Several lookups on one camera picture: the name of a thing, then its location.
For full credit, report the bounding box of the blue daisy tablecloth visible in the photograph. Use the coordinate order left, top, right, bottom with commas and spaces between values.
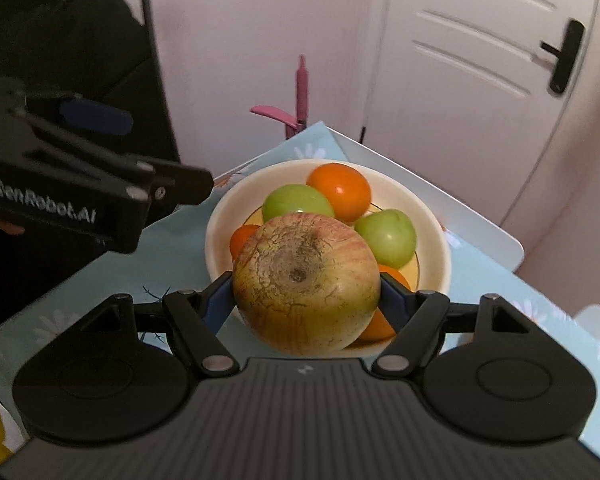
0, 124, 600, 464

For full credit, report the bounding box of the black door handle lock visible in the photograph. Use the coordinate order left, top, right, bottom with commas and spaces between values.
540, 20, 585, 96

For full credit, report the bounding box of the black floor stand pole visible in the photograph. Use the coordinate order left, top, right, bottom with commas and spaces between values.
140, 0, 181, 162

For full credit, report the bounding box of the cream yellow cartoon plate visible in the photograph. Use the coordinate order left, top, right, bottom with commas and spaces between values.
203, 157, 453, 360

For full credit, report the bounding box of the pink handled broom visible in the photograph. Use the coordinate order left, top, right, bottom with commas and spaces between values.
296, 54, 309, 132

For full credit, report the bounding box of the green apple in plate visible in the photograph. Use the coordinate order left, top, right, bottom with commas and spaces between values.
354, 209, 417, 269

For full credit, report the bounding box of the white panel door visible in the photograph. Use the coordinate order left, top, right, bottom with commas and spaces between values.
365, 0, 597, 222

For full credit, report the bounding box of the large orange tangerine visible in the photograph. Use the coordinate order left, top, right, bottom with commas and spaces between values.
306, 162, 372, 224

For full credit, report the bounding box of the small orange tangerine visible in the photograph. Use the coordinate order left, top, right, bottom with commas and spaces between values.
228, 224, 259, 260

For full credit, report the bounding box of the black fabric chair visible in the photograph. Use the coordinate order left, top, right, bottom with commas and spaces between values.
0, 0, 173, 160

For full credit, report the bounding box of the large yellow-red apple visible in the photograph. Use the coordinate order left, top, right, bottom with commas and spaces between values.
233, 212, 380, 356

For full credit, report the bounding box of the green apple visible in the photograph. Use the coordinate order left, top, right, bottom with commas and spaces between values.
354, 209, 417, 269
261, 184, 335, 222

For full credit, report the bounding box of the pink dustpan handle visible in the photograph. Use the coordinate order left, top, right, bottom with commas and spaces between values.
250, 105, 306, 140

